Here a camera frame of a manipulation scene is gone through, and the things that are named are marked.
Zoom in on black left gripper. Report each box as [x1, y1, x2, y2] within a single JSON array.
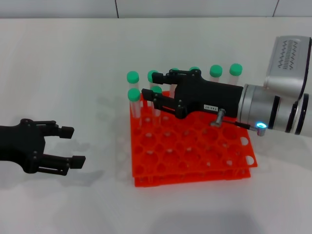
[[0, 118, 86, 176]]

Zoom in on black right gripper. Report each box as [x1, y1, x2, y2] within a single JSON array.
[[141, 69, 244, 120]]

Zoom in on orange test tube rack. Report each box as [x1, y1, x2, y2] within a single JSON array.
[[129, 90, 258, 188]]

